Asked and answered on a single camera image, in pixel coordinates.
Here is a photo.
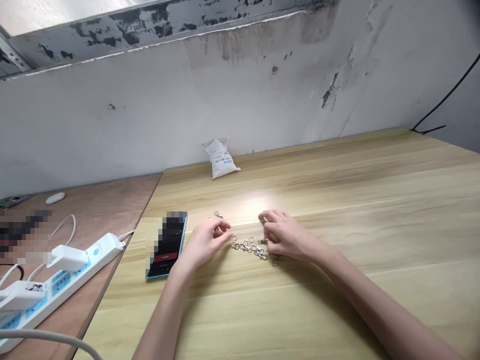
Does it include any person's right hand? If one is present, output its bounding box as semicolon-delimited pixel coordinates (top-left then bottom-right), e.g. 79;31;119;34
257;209;328;263

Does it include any person's left hand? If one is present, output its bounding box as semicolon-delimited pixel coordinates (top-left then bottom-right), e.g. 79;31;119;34
175;216;234;276

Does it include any blue-edged black smartphone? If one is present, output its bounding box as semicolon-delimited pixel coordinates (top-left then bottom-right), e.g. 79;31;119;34
145;211;189;282

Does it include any pile of silver clasps and rings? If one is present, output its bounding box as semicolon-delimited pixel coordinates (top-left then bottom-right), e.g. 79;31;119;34
230;234;286;268

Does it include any white labelled parcel bag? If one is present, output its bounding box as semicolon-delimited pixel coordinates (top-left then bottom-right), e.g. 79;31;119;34
200;137;242;181

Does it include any white power strip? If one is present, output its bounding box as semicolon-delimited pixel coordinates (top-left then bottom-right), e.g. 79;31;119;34
0;232;127;356

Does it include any plain white charger plug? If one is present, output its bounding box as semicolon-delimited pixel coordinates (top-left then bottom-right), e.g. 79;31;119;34
46;244;89;272

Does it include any white charger plug with print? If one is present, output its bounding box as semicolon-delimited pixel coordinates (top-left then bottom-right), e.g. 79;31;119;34
0;280;48;312

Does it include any thin white charger cable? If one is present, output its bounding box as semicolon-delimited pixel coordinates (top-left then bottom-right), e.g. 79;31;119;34
44;214;77;250

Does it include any thick white power cable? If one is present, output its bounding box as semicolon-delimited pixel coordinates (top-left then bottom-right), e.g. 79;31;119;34
0;328;104;360

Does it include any black cable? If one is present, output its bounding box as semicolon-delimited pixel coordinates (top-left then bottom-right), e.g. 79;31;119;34
409;52;480;136

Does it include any weathered window frame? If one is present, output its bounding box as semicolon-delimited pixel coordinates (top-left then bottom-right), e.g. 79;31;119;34
0;0;340;80

